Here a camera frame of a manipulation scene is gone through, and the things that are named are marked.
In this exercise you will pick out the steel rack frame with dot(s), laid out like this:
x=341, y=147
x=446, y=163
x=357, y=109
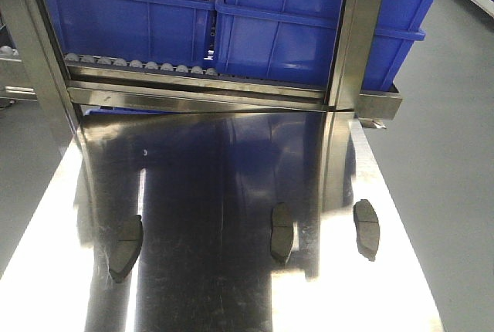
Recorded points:
x=40, y=72

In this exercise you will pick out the blue plastic bin right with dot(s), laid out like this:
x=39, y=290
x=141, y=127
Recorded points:
x=294, y=40

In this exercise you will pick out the grey brake pad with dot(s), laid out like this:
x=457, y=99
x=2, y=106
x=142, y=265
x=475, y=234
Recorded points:
x=282, y=233
x=368, y=230
x=130, y=237

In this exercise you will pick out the blue plastic bin left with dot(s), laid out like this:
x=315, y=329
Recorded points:
x=163, y=31

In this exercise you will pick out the blue plastic bin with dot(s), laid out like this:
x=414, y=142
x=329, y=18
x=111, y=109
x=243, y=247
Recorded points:
x=294, y=40
x=163, y=31

